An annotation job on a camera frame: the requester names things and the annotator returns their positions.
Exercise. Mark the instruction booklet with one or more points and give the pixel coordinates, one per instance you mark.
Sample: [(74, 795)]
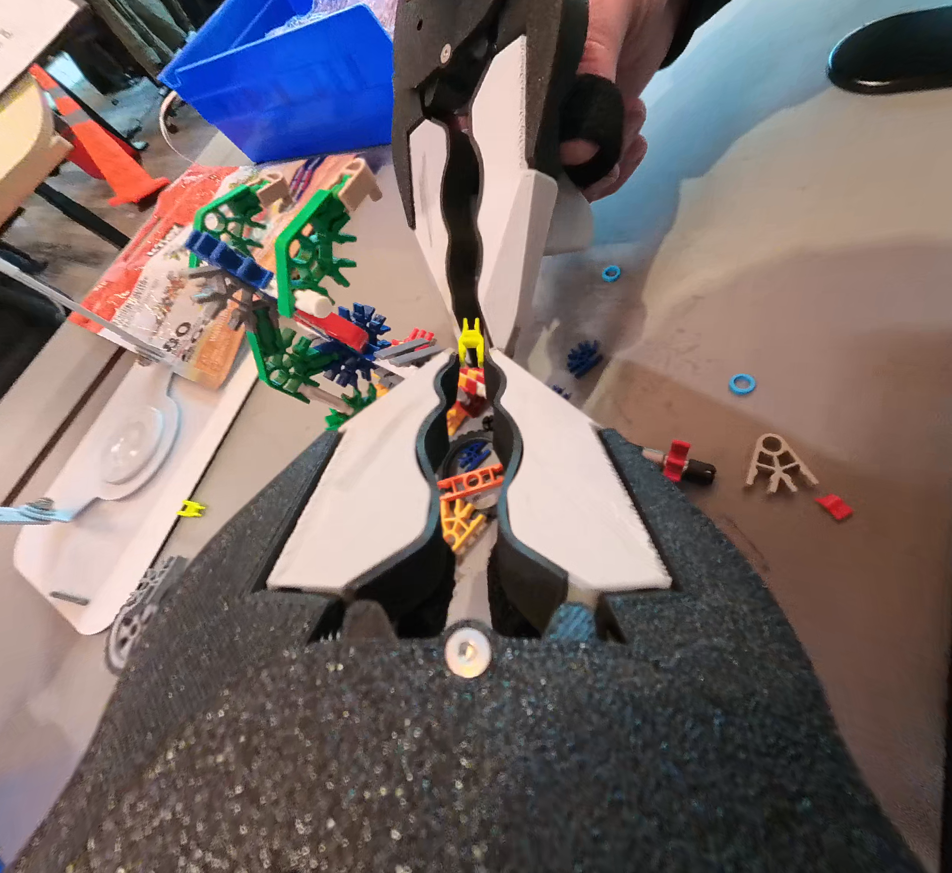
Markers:
[(149, 271)]

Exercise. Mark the person's right hand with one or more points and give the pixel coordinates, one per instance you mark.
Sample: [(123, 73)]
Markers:
[(632, 11)]

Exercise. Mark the metal strip bracket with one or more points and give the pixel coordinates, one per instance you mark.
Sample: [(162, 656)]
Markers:
[(74, 308), (37, 512)]

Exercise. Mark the black oval pad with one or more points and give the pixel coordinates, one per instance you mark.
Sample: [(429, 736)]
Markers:
[(893, 55)]

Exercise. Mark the small yellow clip connector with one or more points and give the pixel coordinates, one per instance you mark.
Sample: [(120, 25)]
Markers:
[(470, 345), (191, 509)]

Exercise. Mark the red connector strip with rods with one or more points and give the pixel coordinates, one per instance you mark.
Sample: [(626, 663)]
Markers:
[(677, 461)]

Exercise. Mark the orange traffic cone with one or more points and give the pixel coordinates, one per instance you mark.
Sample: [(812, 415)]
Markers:
[(104, 152)]

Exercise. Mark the orange ladder connector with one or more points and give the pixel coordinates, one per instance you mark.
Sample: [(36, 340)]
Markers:
[(476, 477)]

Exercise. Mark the grey fan connector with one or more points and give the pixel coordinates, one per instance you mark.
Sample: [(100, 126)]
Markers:
[(160, 576)]

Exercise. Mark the white mounting plate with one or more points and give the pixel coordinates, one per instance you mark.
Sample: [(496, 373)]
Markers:
[(74, 569)]

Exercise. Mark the colourful construction toy robot figure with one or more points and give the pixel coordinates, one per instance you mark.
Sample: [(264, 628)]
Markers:
[(286, 271)]

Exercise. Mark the small grey wheel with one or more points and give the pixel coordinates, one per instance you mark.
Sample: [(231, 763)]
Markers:
[(127, 635)]

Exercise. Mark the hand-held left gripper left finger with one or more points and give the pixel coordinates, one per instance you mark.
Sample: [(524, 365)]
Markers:
[(357, 509)]

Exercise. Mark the blue storage bin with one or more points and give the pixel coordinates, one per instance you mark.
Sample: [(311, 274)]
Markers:
[(298, 100)]

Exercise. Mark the tan triangular connector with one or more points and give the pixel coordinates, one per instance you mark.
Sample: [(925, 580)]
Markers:
[(755, 475)]

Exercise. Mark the small red piece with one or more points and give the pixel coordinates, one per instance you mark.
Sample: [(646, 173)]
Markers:
[(833, 507)]

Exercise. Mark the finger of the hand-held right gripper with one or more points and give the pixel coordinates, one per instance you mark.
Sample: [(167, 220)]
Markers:
[(513, 219), (428, 174)]

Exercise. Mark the dark green chair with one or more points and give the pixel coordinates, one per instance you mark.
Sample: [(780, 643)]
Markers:
[(127, 3)]

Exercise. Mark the black rubber tyre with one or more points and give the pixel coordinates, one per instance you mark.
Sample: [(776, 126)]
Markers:
[(476, 434)]

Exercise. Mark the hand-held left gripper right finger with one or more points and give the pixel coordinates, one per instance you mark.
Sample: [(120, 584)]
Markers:
[(588, 509)]

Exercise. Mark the yellow fan connector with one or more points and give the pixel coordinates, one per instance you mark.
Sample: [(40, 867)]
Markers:
[(454, 524)]

